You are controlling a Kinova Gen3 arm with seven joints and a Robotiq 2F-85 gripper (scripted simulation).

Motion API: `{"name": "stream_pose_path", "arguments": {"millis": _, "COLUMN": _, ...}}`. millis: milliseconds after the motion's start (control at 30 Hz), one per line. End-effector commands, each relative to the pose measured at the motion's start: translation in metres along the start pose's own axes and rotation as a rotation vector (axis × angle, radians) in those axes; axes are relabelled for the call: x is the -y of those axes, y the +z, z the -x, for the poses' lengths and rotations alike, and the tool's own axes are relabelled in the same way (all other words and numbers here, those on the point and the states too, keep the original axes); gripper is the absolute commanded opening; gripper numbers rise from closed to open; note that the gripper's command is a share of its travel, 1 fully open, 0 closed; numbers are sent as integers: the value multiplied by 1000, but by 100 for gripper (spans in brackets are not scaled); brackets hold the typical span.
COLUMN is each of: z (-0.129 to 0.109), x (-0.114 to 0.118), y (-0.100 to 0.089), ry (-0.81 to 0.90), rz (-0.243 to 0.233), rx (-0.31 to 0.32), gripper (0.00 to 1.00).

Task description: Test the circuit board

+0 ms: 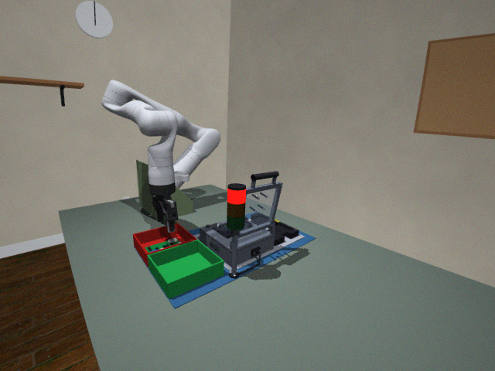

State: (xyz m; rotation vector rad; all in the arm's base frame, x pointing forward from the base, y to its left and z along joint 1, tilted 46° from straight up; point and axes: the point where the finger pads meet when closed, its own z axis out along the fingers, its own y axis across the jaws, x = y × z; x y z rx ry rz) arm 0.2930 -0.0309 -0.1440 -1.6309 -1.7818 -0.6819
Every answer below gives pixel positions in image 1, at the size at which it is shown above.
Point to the red bin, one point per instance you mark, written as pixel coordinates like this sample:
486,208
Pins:
159,235

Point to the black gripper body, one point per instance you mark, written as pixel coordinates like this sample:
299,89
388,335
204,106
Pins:
163,192

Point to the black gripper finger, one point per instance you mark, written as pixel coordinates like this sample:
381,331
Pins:
159,215
172,208

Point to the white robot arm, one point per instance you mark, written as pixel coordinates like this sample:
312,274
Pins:
162,122

